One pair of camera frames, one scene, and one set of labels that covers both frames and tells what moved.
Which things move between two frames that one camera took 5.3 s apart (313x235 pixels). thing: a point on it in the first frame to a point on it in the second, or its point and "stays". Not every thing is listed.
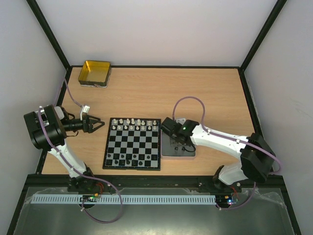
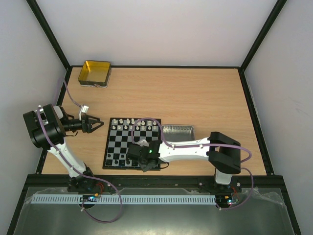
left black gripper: (86, 121) stays
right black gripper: (168, 125) to (144, 161)
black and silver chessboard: (133, 144) stays
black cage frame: (12, 226) stays
